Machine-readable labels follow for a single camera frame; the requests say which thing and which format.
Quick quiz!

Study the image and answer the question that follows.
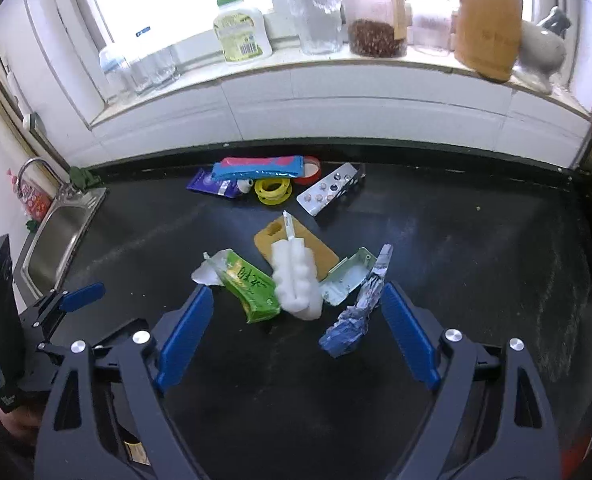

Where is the blue white wrapper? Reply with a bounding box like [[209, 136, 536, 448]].
[[319, 244, 394, 359]]

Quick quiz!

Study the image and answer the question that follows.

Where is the mint green plastic shell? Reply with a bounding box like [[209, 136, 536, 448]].
[[319, 247, 375, 307]]

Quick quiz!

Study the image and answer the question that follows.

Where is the blue and pink snack packet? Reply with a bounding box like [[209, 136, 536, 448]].
[[211, 155, 305, 181]]

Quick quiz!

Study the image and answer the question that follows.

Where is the operator left hand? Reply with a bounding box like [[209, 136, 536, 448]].
[[0, 405, 43, 446]]

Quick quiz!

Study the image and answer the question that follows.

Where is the stainless steel sink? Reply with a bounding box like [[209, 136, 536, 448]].
[[16, 188, 107, 304]]

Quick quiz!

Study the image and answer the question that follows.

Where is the green juice carton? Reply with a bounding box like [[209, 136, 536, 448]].
[[191, 248, 281, 324]]

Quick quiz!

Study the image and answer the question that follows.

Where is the red bottle by sink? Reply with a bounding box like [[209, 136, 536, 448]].
[[17, 179, 52, 233]]

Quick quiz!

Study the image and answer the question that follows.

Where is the chrome faucet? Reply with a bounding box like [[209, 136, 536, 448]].
[[14, 156, 69, 197]]

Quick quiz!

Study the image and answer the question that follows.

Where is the white foam brush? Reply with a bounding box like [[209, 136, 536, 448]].
[[271, 210, 323, 321]]

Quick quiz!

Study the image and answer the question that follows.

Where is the green cloth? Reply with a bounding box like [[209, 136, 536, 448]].
[[69, 166, 103, 192]]

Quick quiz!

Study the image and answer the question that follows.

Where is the yellow sponge board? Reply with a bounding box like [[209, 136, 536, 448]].
[[254, 216, 339, 281]]

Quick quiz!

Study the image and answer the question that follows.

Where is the purple tube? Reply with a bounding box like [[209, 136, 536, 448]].
[[185, 168, 242, 200]]

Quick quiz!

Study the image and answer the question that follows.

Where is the yellow tape roll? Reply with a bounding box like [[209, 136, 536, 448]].
[[254, 178, 293, 206]]

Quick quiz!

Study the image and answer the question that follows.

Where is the silver pill blister pack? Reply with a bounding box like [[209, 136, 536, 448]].
[[296, 162, 366, 217]]

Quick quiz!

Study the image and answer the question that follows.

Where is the clear plastic water bottle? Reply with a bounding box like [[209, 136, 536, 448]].
[[98, 44, 178, 101]]

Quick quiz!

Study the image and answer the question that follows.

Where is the dish soap bottle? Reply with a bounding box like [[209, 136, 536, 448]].
[[212, 0, 273, 64]]

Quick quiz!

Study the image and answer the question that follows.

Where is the wooden utensil holder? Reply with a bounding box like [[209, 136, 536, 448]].
[[454, 0, 523, 82]]

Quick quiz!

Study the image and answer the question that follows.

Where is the white ceramic vase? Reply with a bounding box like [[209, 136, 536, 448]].
[[513, 6, 572, 96]]

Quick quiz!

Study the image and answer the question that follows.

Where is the pink lidded container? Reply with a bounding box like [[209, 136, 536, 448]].
[[408, 0, 452, 51]]

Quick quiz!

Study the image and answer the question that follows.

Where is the jar with red beans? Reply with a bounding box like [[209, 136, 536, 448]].
[[344, 0, 408, 58]]

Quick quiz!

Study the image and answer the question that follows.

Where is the clear glass jar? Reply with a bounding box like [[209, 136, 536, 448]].
[[287, 0, 343, 55]]

